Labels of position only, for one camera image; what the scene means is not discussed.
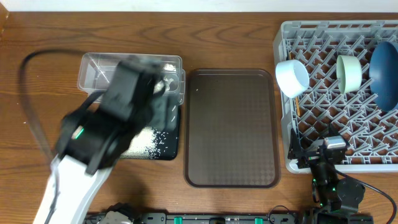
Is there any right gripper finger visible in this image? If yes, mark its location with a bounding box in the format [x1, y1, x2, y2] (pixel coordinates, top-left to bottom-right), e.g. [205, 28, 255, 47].
[328, 123, 340, 137]
[288, 128, 303, 157]

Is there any white tissue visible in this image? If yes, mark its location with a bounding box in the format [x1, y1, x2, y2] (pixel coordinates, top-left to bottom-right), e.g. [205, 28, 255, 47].
[154, 78, 177, 92]

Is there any mint green bowl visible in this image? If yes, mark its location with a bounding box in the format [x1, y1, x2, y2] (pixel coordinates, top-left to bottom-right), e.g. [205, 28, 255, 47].
[336, 55, 362, 94]

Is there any white bowl light blue rim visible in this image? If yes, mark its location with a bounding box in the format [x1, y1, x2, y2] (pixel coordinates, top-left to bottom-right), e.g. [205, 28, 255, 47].
[275, 60, 309, 98]

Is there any dark blue plate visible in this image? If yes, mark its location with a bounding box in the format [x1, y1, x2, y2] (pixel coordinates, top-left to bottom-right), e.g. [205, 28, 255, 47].
[369, 42, 397, 111]

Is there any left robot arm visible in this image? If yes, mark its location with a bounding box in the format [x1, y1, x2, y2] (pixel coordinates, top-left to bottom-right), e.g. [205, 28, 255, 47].
[34, 60, 176, 223]

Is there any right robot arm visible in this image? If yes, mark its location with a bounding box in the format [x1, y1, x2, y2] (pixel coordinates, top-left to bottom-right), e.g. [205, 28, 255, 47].
[287, 125, 365, 223]

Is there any grey dishwasher rack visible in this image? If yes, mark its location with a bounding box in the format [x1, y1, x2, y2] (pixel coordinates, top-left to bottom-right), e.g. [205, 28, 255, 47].
[273, 20, 397, 173]

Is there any black rectangular tray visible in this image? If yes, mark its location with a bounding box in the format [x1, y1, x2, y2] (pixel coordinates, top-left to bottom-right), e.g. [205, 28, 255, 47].
[118, 102, 182, 161]

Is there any spilled white rice pile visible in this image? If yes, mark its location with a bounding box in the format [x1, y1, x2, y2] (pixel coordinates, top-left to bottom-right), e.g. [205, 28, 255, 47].
[119, 126, 175, 159]

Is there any brown serving tray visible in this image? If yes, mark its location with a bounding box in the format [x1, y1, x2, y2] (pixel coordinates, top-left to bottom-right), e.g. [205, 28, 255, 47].
[184, 69, 280, 189]

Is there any clear plastic bin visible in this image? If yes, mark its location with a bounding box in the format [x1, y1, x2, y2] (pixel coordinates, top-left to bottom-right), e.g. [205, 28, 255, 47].
[77, 52, 185, 105]

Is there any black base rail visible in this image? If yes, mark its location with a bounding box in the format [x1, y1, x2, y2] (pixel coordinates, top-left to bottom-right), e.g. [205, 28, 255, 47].
[83, 203, 374, 224]

